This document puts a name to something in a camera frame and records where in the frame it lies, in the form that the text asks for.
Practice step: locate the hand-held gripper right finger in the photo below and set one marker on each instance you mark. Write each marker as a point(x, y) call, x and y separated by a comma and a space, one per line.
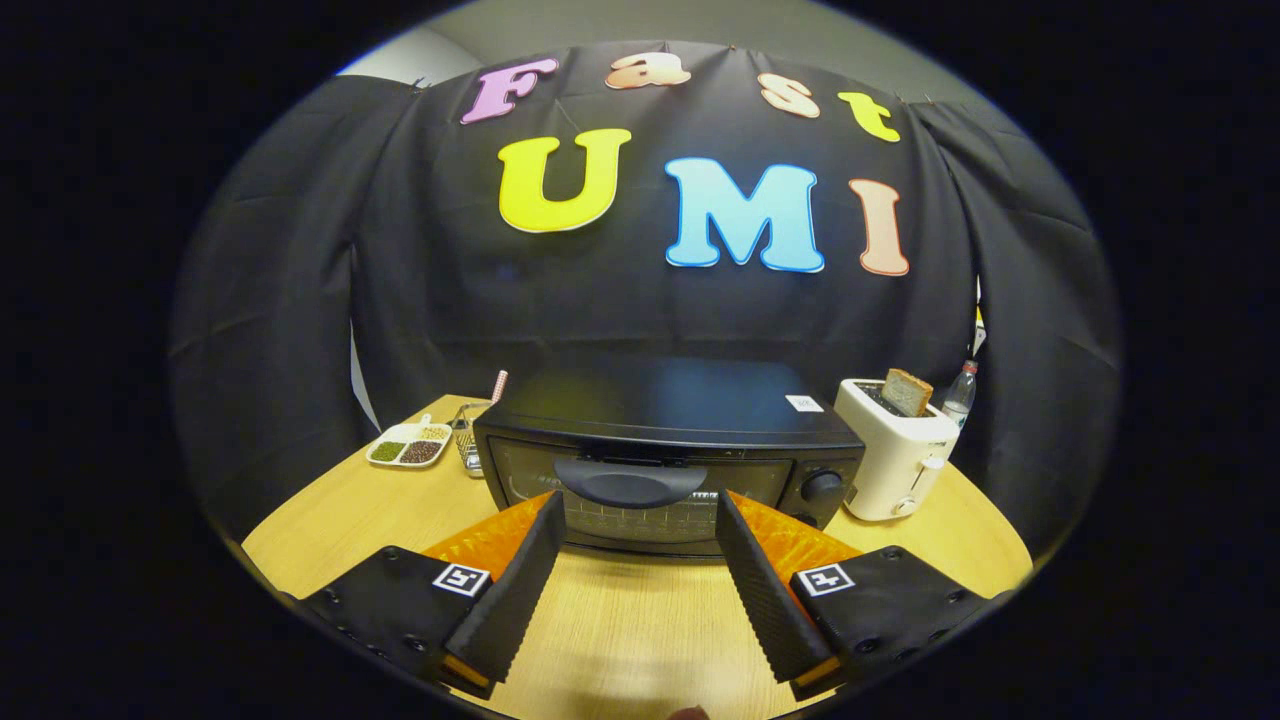
point(765, 600)

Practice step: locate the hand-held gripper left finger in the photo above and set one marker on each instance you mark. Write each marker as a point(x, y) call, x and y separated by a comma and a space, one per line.
point(510, 600)

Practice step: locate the black toaster oven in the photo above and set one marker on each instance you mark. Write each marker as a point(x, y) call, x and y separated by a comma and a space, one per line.
point(670, 400)

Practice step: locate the pink striped stick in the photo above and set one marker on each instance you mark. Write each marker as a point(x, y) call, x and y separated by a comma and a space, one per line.
point(498, 386)

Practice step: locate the clear plastic bottle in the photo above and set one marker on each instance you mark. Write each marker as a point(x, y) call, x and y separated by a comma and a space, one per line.
point(959, 400)

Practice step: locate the black backdrop cloth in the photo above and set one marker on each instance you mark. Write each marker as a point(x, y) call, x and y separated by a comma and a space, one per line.
point(620, 300)

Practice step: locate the brown bread slice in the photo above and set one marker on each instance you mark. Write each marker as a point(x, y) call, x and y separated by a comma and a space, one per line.
point(907, 392)

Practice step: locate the white divided dish with beans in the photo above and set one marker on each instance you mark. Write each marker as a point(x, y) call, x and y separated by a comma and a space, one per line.
point(408, 445)

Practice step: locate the white bread toaster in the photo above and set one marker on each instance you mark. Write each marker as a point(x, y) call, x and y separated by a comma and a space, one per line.
point(895, 460)

